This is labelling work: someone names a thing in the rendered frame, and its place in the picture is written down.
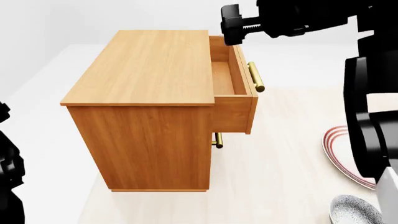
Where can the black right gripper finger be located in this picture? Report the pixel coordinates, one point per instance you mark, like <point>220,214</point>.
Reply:
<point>230,12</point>
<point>231,33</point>

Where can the wooden cabinet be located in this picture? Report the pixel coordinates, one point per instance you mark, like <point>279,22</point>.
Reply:
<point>143,98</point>

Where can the white robot torso panel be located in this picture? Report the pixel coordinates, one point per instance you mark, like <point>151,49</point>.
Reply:
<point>388,198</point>

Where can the grey patterned bowl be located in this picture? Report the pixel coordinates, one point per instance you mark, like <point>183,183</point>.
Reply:
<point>354,210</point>

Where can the wooden cabinet drawer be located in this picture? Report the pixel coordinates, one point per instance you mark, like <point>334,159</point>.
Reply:
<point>233,112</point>

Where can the white plate with red rings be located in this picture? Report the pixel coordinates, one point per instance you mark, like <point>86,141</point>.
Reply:
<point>337,154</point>

